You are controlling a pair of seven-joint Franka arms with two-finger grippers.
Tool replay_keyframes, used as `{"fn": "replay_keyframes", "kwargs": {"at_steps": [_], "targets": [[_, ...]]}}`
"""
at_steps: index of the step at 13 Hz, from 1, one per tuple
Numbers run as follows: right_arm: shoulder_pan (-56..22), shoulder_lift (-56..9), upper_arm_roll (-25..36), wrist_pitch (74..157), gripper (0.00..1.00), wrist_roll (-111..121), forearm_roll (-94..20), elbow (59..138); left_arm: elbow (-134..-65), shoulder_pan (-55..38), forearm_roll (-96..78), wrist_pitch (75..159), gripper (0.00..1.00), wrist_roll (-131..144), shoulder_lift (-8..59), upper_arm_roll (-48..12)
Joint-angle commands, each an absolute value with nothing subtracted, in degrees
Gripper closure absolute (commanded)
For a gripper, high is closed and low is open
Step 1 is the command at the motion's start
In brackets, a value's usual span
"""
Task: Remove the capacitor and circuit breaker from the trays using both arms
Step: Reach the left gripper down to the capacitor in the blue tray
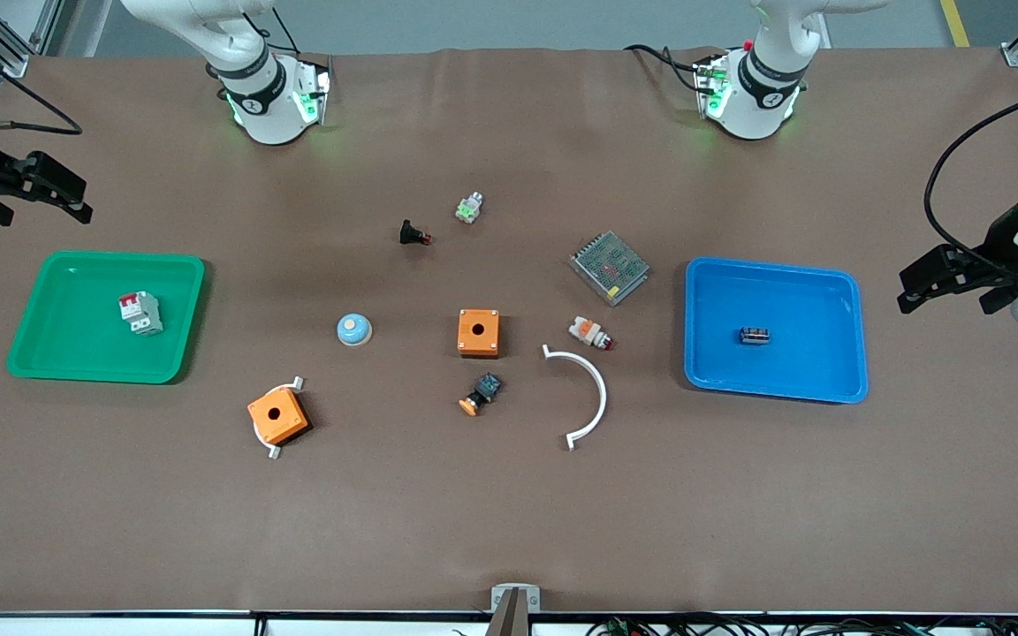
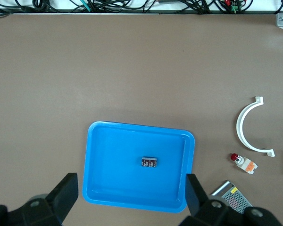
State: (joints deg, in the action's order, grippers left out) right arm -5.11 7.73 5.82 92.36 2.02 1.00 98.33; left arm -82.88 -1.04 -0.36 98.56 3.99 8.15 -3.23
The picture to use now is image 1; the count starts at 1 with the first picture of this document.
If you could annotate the metal table edge bracket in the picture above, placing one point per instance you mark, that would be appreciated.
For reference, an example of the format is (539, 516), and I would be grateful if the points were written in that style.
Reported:
(531, 601)

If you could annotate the white green connector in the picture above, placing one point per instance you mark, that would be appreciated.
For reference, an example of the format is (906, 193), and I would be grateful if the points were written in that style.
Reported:
(468, 210)

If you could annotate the green plastic tray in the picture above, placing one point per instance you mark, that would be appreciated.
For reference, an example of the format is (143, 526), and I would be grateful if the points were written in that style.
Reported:
(76, 353)

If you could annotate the orange box with brackets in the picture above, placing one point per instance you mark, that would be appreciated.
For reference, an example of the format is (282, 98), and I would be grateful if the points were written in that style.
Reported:
(275, 452)

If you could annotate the small black terminal block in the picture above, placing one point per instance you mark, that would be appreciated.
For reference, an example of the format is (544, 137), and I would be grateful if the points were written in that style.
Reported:
(755, 335)

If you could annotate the blue plastic tray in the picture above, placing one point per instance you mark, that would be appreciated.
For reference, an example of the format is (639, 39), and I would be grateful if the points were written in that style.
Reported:
(783, 371)

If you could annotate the metal mesh power supply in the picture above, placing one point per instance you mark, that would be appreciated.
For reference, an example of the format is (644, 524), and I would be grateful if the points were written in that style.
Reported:
(611, 265)

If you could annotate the red white pushbutton switch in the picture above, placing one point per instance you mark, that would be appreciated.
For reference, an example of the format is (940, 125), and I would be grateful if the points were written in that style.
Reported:
(587, 330)

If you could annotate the brown table mat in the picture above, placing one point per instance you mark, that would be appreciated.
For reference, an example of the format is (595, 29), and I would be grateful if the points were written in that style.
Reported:
(509, 495)

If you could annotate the blue dome buzzer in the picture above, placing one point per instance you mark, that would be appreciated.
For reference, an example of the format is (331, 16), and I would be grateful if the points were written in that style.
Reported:
(353, 330)

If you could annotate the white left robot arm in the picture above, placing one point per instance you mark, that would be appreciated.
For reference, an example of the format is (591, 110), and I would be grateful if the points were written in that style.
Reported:
(752, 102)

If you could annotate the black red pushbutton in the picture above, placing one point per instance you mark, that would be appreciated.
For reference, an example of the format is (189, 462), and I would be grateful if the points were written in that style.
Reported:
(408, 232)

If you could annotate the grey arm base connector box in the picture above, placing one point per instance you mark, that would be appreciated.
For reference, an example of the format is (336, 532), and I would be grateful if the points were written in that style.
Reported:
(310, 93)
(710, 88)

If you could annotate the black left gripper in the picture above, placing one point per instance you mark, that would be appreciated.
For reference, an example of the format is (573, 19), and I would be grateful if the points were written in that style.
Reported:
(999, 243)

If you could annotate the grey mount pole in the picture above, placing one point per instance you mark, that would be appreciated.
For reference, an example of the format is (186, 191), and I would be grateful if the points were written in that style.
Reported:
(509, 618)

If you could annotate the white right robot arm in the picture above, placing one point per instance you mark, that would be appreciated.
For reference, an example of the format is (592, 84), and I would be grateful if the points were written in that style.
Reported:
(262, 106)

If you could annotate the white red circuit breaker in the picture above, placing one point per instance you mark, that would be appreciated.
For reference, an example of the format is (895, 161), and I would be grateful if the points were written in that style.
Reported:
(142, 316)

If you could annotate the orange mushroom pushbutton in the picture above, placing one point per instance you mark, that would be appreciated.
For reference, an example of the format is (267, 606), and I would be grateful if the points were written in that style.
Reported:
(487, 387)

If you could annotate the orange button box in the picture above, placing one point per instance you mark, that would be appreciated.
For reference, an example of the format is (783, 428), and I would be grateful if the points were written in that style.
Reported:
(284, 422)
(469, 340)

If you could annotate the large white semicircular bracket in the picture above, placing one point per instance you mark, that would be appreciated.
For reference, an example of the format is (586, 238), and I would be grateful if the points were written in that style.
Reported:
(602, 393)

